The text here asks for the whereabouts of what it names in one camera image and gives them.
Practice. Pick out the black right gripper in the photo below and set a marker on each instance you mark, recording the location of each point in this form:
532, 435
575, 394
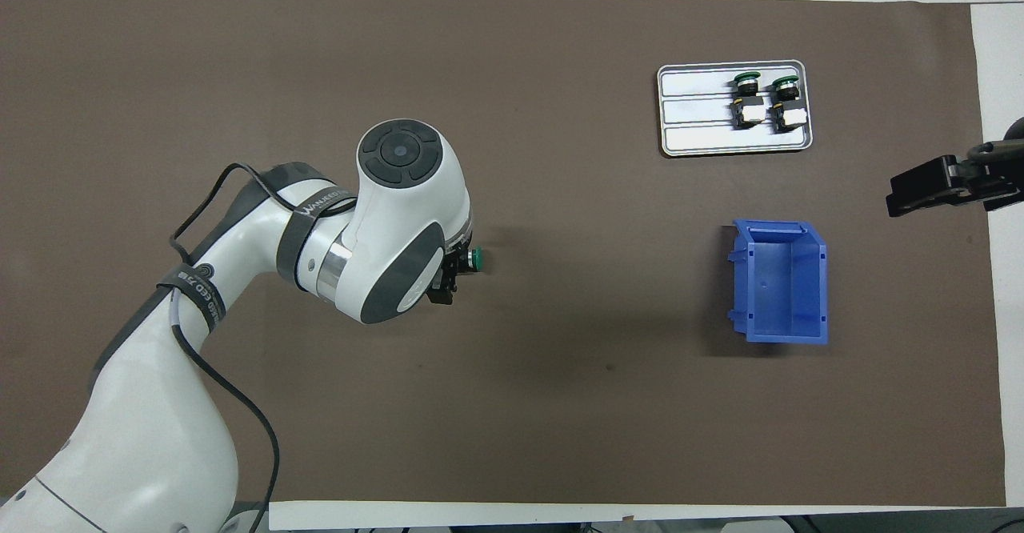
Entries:
996, 173

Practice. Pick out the green push button switch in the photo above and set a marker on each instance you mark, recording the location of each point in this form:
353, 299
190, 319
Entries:
478, 259
790, 114
749, 110

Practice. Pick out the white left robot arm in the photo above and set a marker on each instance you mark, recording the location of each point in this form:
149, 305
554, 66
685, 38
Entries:
400, 221

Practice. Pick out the blue plastic bin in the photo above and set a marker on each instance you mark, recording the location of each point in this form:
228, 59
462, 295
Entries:
780, 293

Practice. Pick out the brown table mat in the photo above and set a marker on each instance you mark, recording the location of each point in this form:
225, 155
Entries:
600, 397

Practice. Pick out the grey metal tray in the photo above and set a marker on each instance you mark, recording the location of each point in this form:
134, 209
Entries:
696, 137

